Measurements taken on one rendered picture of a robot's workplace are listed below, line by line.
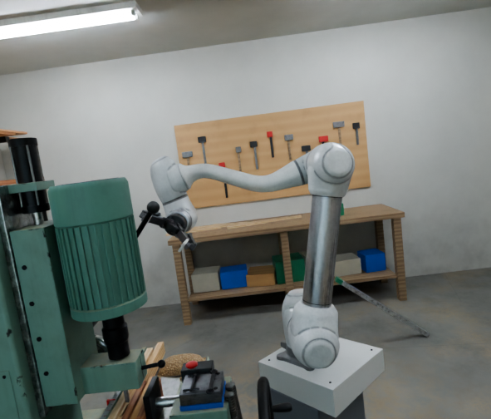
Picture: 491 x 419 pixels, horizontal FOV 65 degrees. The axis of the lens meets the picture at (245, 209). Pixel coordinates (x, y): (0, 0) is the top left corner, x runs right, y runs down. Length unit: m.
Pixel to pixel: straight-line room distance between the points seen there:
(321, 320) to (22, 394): 0.85
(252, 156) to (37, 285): 3.39
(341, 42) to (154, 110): 2.05
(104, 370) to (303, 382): 0.77
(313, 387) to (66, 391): 0.84
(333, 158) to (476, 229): 3.76
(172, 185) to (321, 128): 2.97
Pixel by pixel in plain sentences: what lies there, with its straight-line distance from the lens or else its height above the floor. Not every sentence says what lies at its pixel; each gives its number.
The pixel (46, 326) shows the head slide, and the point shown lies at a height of 1.20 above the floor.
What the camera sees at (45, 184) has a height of 1.51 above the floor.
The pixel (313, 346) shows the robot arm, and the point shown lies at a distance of 1.33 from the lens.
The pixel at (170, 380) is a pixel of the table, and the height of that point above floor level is 0.90.
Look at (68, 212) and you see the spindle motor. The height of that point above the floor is 1.45.
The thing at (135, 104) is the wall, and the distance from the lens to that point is 4.40.
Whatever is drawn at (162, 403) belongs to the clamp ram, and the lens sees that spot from 1.07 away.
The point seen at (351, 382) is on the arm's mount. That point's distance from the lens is 1.57.
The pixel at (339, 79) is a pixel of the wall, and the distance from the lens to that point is 4.36.
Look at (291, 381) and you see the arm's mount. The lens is 1.60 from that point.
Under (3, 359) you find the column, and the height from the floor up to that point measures 1.15.
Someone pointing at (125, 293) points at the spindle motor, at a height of 1.24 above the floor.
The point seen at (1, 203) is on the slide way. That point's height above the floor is 1.48.
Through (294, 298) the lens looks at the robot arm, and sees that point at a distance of 1.54.
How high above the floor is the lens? 1.51
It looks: 7 degrees down
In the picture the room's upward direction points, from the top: 7 degrees counter-clockwise
